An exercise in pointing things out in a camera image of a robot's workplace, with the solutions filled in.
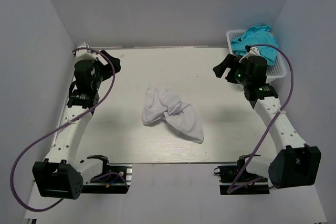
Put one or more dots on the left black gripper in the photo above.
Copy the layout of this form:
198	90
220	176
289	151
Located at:
116	62

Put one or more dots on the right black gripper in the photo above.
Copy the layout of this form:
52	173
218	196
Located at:
229	62

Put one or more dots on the white t-shirt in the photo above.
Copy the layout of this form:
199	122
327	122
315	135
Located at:
162	103

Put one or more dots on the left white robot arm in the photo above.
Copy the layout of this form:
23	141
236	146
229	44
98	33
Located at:
59	175

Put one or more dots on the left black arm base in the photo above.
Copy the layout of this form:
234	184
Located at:
116	179

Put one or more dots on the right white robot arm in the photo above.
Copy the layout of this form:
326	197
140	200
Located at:
296	163

